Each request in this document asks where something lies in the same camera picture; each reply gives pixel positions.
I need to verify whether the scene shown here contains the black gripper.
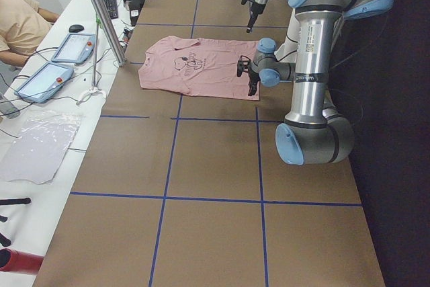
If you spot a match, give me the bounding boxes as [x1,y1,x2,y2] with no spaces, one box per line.
[246,2,263,33]
[247,71,259,96]

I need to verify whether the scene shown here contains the pink Snoopy t-shirt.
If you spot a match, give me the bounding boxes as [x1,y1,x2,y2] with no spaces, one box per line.
[138,36,259,101]

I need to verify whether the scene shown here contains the black keyboard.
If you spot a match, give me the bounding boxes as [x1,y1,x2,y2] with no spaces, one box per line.
[103,0,119,19]

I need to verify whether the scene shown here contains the far blue teach pendant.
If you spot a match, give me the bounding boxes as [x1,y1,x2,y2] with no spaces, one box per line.
[51,33,96,64]

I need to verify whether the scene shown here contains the blue teach pendant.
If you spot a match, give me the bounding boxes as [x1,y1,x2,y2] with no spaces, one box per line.
[51,33,96,64]
[15,62,74,104]

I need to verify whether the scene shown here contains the black computer mouse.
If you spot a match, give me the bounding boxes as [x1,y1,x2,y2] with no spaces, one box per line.
[69,24,85,33]

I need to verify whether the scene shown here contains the near blue teach pendant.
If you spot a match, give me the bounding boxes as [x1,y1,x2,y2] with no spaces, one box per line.
[15,62,74,104]

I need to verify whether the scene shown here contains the clear plastic bag with paper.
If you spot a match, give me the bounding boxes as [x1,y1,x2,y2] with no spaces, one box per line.
[1,110,83,184]

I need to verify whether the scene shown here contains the seated person in beige shirt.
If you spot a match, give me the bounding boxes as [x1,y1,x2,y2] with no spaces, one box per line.
[1,0,60,67]

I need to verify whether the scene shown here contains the black tripod legs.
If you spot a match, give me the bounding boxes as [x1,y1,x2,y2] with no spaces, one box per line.
[0,197,32,247]

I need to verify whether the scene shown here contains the red cylinder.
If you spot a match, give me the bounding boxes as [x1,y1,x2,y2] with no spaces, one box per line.
[1,248,44,275]

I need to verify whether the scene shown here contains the white camera mast with base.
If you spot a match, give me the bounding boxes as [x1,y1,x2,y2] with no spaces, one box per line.
[275,10,300,63]

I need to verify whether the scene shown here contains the silver aluminium frame post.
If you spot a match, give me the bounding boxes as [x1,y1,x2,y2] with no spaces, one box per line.
[91,0,126,67]

